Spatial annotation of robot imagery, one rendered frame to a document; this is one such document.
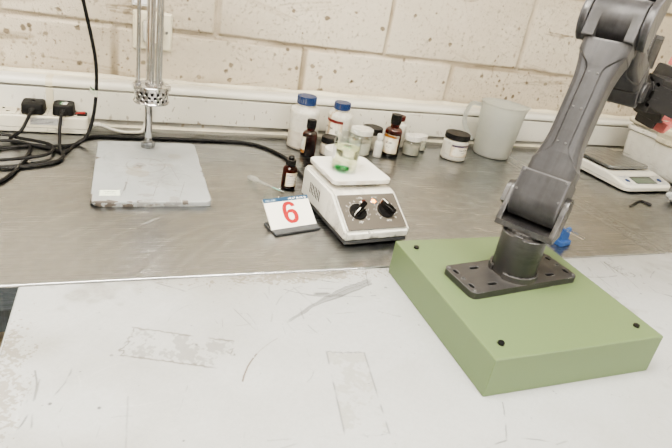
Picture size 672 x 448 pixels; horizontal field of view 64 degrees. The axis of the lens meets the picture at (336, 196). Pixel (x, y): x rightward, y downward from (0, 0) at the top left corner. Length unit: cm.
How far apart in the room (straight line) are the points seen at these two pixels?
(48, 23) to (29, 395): 90
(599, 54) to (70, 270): 76
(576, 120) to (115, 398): 65
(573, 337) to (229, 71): 99
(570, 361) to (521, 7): 116
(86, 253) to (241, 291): 23
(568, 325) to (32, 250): 73
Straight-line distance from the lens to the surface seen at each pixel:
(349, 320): 74
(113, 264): 82
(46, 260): 84
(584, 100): 79
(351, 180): 94
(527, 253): 78
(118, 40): 135
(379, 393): 65
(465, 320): 70
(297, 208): 95
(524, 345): 70
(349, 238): 90
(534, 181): 77
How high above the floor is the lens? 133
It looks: 23 degrees down
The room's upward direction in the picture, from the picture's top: 10 degrees clockwise
